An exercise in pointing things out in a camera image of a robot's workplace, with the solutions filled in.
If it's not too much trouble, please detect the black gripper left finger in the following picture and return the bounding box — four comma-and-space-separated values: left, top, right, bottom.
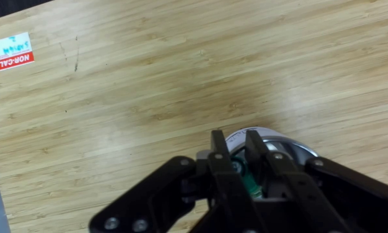
89, 128, 269, 233

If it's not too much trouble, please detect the white mug with purple print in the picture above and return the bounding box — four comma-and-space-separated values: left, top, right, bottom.
195, 125, 321, 168

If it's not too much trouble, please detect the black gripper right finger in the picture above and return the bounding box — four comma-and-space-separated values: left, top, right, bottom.
245, 128, 388, 233

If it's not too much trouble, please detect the green marker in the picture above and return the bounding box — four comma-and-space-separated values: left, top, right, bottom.
234, 156, 265, 200

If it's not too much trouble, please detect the white and red sticker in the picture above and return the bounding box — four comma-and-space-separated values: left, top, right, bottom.
0, 30, 37, 72

